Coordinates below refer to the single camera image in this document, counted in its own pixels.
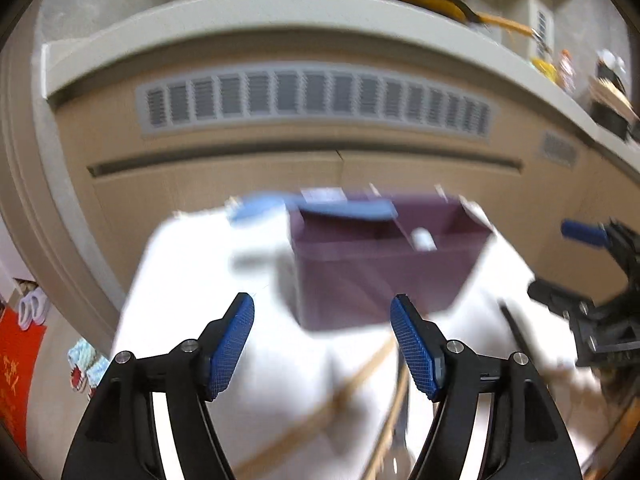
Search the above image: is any black handled metal spoon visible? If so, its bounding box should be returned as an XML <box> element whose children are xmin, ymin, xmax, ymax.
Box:
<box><xmin>498</xmin><ymin>299</ymin><xmax>537</xmax><ymax>362</ymax></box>

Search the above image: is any white plastic spoon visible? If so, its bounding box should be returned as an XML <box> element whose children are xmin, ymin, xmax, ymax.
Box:
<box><xmin>410</xmin><ymin>228</ymin><xmax>437</xmax><ymax>252</ymax></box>

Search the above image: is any blue plastic spoon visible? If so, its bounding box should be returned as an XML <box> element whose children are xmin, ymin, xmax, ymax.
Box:
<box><xmin>228</xmin><ymin>193</ymin><xmax>398</xmax><ymax>222</ymax></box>

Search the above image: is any black pot with utensils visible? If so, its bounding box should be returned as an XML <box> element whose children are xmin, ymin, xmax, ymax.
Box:
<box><xmin>589</xmin><ymin>49</ymin><xmax>639</xmax><ymax>142</ymax></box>

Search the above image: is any white kitchen countertop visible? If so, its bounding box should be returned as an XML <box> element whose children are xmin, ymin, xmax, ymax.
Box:
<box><xmin>40</xmin><ymin>0</ymin><xmax>639</xmax><ymax>172</ymax></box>

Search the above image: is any wooden chopstick lower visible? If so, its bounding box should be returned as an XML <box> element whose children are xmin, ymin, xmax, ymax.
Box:
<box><xmin>361</xmin><ymin>356</ymin><xmax>413</xmax><ymax>479</ymax></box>

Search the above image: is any wooden chopstick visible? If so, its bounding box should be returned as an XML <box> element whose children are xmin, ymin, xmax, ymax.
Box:
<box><xmin>361</xmin><ymin>356</ymin><xmax>413</xmax><ymax>479</ymax></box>
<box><xmin>234</xmin><ymin>338</ymin><xmax>396</xmax><ymax>480</ymax></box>

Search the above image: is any white cloth mat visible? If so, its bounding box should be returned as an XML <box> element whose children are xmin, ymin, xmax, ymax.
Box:
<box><xmin>113</xmin><ymin>208</ymin><xmax>614</xmax><ymax>479</ymax></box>

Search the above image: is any purple utensil holder box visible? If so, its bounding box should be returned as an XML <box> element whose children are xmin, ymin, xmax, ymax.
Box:
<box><xmin>290</xmin><ymin>195</ymin><xmax>491</xmax><ymax>332</ymax></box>

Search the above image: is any small grey vent grille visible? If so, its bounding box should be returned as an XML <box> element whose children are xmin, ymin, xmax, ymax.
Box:
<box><xmin>539</xmin><ymin>132</ymin><xmax>579</xmax><ymax>168</ymax></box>

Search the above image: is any wooden chopstick upper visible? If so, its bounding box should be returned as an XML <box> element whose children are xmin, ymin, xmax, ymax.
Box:
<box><xmin>234</xmin><ymin>338</ymin><xmax>396</xmax><ymax>480</ymax></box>

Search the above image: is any red floor mat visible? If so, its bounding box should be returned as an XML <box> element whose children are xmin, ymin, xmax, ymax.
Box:
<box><xmin>0</xmin><ymin>308</ymin><xmax>46</xmax><ymax>453</ymax></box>

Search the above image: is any long grey vent grille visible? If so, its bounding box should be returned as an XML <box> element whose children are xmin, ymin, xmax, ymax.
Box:
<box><xmin>136</xmin><ymin>61</ymin><xmax>497</xmax><ymax>139</ymax></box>

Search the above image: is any black yellow wok pan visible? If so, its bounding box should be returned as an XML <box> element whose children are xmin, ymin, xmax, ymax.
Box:
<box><xmin>396</xmin><ymin>0</ymin><xmax>541</xmax><ymax>41</ymax></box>

